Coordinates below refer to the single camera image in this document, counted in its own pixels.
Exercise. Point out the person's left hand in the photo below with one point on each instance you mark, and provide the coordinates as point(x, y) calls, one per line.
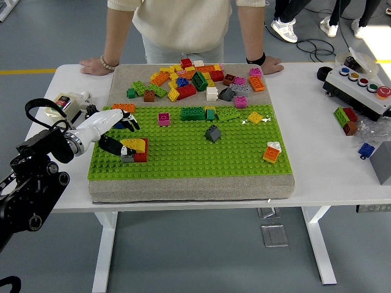
point(272, 65)

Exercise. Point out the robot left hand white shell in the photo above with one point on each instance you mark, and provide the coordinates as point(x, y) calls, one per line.
point(97, 122)

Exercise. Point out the person's right hand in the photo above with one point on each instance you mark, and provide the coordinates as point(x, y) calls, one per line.
point(92, 66)

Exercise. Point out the grey eight-stud brick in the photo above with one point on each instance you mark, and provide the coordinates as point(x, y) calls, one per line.
point(127, 158)
point(240, 89)

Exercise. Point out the dark grey sloped brick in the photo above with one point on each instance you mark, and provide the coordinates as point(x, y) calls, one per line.
point(226, 95)
point(213, 134)

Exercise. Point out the green studded baseplate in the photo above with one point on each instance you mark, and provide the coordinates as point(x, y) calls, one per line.
point(229, 152)

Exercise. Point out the person's left forearm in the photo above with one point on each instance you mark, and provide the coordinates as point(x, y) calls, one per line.
point(250, 30)

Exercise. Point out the person's right forearm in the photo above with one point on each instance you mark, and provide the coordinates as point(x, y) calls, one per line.
point(119, 33)

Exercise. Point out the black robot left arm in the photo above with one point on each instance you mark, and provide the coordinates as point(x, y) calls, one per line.
point(39, 146)

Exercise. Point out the magenta four-stud brick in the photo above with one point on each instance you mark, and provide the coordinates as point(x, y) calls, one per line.
point(256, 72)
point(164, 119)
point(241, 101)

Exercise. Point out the orange eight-stud brick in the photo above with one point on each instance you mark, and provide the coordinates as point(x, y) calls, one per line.
point(123, 107)
point(205, 68)
point(160, 78)
point(256, 83)

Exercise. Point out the pink four-stud brick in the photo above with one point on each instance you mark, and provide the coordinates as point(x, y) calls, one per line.
point(239, 80)

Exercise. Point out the green two-stud brick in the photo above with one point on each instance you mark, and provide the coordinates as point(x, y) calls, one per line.
point(131, 93)

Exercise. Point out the pink building brick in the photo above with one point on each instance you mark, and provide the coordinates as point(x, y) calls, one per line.
point(182, 72)
point(222, 67)

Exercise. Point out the lime green eight-stud brick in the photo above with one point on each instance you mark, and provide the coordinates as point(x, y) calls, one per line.
point(159, 91)
point(140, 88)
point(340, 117)

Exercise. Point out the yellow four-stud brick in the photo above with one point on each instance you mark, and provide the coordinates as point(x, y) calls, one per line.
point(255, 117)

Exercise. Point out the yellow building brick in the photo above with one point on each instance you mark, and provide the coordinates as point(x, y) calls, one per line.
point(210, 81)
point(190, 69)
point(175, 67)
point(173, 84)
point(210, 107)
point(217, 67)
point(165, 70)
point(173, 76)

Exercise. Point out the lime green flat plate brick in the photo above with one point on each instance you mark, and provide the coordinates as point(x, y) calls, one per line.
point(228, 114)

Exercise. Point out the white four-stud brick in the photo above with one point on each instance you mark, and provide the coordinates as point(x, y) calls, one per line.
point(274, 145)
point(212, 94)

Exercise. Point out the white building brick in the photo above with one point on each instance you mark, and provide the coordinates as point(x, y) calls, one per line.
point(199, 63)

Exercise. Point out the dark green eight-stud brick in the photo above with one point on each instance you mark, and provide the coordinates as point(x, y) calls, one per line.
point(193, 113)
point(200, 81)

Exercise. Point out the teal green building brick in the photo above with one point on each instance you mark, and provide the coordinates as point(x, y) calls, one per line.
point(210, 114)

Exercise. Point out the orange building brick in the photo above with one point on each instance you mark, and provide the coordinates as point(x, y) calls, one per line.
point(188, 75)

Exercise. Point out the red four-stud brick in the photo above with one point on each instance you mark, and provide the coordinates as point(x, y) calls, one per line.
point(186, 63)

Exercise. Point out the orange four-stud brick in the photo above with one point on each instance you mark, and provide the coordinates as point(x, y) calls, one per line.
point(271, 154)

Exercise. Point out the red building brick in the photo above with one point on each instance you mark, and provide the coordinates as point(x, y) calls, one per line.
point(350, 114)

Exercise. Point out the black gear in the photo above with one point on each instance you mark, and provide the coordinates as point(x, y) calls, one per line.
point(91, 108)

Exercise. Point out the black wristband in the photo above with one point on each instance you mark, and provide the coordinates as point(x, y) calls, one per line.
point(256, 59)

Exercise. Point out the white bulb-shaped part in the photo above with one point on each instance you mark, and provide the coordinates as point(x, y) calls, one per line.
point(86, 97)

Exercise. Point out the background person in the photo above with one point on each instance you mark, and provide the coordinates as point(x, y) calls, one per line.
point(330, 27)
point(284, 29)

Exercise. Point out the white push-button control box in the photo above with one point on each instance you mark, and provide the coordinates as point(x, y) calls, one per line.
point(351, 91)

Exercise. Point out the round translucent lidded container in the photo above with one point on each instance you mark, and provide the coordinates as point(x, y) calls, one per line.
point(365, 61)

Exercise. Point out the grey-brown cushion mat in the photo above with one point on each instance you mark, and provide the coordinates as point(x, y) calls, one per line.
point(189, 189)

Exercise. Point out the clear plastic bag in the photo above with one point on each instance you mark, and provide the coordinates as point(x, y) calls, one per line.
point(371, 129)

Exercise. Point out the white table leg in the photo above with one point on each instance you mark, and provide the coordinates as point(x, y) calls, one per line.
point(317, 244)
point(104, 259)

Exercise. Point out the clear floor socket cover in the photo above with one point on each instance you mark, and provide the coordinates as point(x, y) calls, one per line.
point(268, 212)
point(275, 236)

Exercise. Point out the grey box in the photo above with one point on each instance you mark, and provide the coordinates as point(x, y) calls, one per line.
point(383, 164)

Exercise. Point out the under-table control panel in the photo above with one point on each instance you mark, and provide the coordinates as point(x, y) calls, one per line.
point(374, 209)

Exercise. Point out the cream switch box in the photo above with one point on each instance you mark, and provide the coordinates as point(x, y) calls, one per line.
point(65, 100)

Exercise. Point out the white furniture frame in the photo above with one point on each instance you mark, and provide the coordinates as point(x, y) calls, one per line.
point(7, 9)

